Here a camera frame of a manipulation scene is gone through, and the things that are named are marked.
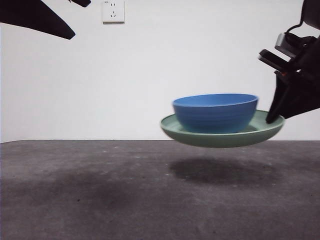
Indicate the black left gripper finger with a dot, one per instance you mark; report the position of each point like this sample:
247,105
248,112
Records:
81,2
32,17

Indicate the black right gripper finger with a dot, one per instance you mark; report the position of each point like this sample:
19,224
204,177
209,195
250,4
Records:
277,100
302,97

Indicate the blue bowl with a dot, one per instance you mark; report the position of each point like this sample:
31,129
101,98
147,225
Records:
215,115

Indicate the green plate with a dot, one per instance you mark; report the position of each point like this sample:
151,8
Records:
220,141

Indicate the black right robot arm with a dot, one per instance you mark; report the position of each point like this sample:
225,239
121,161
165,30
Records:
312,12

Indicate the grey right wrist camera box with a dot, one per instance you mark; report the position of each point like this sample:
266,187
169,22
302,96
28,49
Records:
283,45

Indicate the white wall socket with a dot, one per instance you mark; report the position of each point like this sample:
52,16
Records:
113,12

